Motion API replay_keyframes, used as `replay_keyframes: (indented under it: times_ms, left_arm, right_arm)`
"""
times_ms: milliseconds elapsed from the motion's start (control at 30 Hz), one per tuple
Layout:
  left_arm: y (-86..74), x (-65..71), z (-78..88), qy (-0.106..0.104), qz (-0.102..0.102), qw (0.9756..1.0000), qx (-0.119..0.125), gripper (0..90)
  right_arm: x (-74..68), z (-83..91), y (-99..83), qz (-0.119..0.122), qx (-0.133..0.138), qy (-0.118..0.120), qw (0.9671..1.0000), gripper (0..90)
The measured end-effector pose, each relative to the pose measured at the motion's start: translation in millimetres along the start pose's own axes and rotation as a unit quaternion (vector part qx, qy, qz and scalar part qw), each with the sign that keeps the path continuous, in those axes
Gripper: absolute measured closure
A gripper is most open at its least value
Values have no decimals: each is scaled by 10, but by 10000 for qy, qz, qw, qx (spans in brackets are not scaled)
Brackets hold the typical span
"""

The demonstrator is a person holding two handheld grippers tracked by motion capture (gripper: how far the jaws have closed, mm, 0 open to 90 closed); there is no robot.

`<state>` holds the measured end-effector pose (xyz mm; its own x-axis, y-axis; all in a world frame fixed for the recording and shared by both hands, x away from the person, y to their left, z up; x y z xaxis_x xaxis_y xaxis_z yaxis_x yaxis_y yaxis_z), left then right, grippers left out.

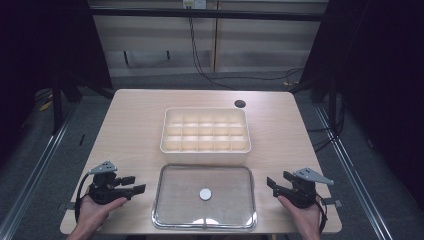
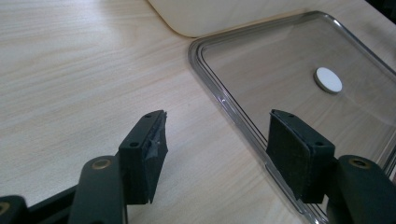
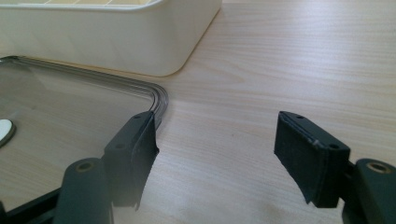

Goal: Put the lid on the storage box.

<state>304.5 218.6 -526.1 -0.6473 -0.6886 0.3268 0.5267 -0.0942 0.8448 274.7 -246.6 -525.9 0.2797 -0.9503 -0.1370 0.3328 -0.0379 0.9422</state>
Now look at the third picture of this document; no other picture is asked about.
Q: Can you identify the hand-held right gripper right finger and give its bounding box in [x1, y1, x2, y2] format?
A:
[274, 110, 351, 209]

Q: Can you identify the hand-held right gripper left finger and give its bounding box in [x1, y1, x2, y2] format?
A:
[103, 110, 160, 211]

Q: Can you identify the transparent container lid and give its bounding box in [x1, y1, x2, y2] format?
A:
[0, 55, 170, 213]

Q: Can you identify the cream plastic container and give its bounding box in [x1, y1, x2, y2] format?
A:
[0, 0, 223, 77]

